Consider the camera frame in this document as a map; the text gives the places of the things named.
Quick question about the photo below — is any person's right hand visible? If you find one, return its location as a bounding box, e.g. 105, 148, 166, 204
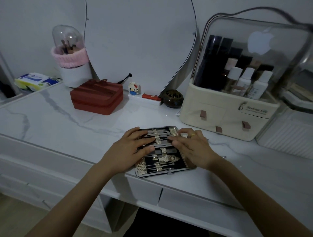
167, 128, 222, 172

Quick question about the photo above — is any person's left hand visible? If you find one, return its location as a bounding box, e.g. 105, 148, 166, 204
97, 126, 157, 177

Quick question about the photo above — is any manicure set case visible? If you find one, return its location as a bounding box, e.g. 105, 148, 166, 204
133, 126, 197, 178

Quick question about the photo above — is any ornate silver nail clipper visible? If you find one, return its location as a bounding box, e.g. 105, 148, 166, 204
157, 155, 181, 163

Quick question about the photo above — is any person's right forearm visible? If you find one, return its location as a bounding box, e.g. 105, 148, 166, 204
208, 156, 313, 237

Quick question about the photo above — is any red jewelry box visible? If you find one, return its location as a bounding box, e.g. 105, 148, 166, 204
70, 79, 124, 116

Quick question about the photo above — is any white ribbed storage box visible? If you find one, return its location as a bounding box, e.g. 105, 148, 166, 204
255, 106, 313, 160

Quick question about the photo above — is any cream cosmetic organizer clear lid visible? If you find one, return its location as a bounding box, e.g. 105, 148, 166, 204
180, 7, 313, 142

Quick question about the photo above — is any dark round incense burner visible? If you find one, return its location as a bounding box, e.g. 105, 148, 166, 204
161, 90, 184, 109

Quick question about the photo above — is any white mirror base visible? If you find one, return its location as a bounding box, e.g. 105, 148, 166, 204
128, 93, 162, 106

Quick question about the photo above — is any white cat figurine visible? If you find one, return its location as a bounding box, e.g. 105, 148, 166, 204
128, 82, 140, 96

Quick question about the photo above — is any black ball-tipped stick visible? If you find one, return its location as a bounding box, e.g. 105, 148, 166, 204
117, 73, 132, 85

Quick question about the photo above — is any clear bottle white cap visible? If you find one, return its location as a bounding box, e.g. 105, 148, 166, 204
223, 66, 243, 94

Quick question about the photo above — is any slim white lotion bottle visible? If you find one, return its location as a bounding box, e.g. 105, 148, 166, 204
234, 67, 256, 97

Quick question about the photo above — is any white side cabinet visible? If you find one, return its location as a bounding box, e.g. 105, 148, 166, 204
0, 134, 113, 234

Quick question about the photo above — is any wide white lotion bottle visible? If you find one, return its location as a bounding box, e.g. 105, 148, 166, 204
246, 70, 273, 100

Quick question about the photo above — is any white brush holder clear dome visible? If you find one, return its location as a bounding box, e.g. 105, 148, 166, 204
51, 25, 93, 88

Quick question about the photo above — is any pink capped bottle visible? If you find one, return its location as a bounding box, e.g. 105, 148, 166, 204
223, 58, 238, 75

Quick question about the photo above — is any pink knitted headband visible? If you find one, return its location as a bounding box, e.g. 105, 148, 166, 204
51, 47, 90, 68

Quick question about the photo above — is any blue yellow tissue packet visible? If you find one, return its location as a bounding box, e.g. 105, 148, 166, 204
14, 72, 60, 92

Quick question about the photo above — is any heart-shaped white mirror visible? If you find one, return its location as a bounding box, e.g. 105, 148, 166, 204
84, 0, 198, 97

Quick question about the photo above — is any white stacked tray organizer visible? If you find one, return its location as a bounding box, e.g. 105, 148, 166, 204
281, 58, 313, 110

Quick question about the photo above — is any bunch of makeup brushes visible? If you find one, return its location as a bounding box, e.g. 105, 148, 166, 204
60, 39, 78, 55

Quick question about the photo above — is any black plug adapter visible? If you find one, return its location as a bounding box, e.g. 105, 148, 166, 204
0, 82, 16, 98

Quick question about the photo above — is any grey framed panel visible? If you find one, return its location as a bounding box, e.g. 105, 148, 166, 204
0, 50, 21, 98

